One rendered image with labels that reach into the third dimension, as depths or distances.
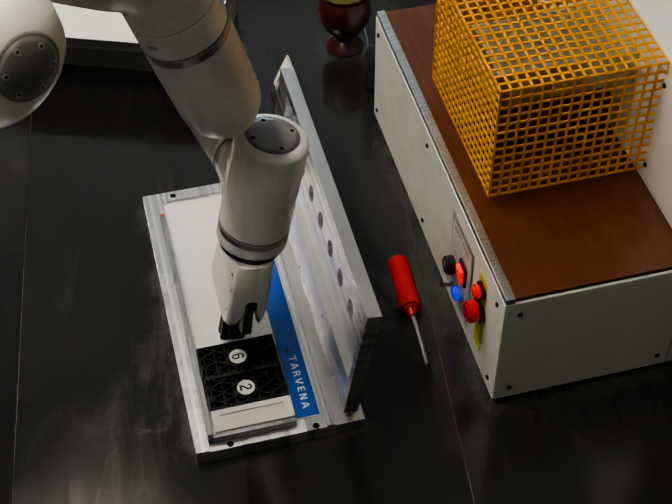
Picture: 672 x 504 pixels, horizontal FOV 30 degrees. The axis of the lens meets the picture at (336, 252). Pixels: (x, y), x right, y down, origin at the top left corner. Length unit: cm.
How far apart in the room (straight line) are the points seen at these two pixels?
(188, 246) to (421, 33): 43
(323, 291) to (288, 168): 25
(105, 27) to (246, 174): 65
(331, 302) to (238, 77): 41
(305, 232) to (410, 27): 34
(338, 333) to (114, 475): 32
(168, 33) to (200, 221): 62
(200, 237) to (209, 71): 55
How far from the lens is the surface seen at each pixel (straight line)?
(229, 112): 125
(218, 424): 152
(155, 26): 116
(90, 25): 197
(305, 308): 163
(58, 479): 155
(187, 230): 174
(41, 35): 102
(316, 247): 160
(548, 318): 147
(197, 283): 167
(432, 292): 168
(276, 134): 137
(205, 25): 117
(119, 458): 155
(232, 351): 158
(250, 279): 146
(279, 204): 139
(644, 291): 150
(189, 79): 121
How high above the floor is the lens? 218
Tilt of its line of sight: 48 degrees down
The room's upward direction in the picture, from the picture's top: 1 degrees counter-clockwise
